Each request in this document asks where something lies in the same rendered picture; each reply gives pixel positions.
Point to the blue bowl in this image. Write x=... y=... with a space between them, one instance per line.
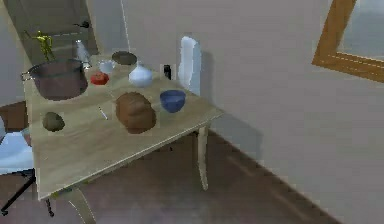
x=172 y=100

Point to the brown bread loaf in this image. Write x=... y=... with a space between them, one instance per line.
x=136 y=112

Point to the white round vase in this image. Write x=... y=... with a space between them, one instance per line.
x=140 y=77

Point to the dark round plate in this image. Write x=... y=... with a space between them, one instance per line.
x=124 y=58

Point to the small silver utensil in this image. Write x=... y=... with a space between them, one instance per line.
x=103 y=113

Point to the white cup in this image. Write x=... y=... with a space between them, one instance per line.
x=106 y=66

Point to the light wooden table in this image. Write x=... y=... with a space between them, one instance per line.
x=100 y=146

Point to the red tomato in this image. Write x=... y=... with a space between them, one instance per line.
x=99 y=78

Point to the large dark metal pot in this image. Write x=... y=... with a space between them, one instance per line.
x=59 y=80

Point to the brown potato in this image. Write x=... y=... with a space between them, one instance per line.
x=53 y=122

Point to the yellow green figurine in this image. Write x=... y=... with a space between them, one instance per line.
x=45 y=45

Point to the grey room door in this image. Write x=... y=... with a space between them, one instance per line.
x=50 y=23

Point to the white chair with black legs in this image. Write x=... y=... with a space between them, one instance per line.
x=13 y=153

